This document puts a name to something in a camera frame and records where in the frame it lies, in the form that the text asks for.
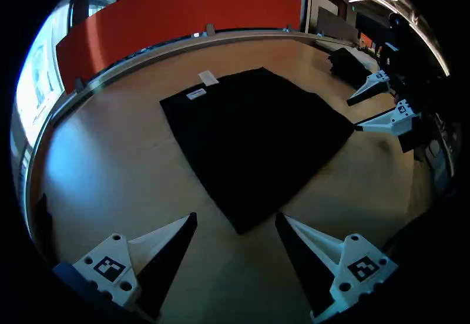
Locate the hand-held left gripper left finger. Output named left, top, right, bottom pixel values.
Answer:
left=53, top=212, right=199, bottom=322

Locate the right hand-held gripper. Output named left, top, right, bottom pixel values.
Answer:
left=346, top=12, right=464, bottom=163

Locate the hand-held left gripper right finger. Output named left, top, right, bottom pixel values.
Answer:
left=274, top=212, right=400, bottom=323

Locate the black towel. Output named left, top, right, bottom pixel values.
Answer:
left=159, top=66, right=356, bottom=235

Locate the stack of black towels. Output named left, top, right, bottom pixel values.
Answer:
left=327, top=48, right=372, bottom=87

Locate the red desk screen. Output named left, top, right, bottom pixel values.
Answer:
left=55, top=0, right=303, bottom=95

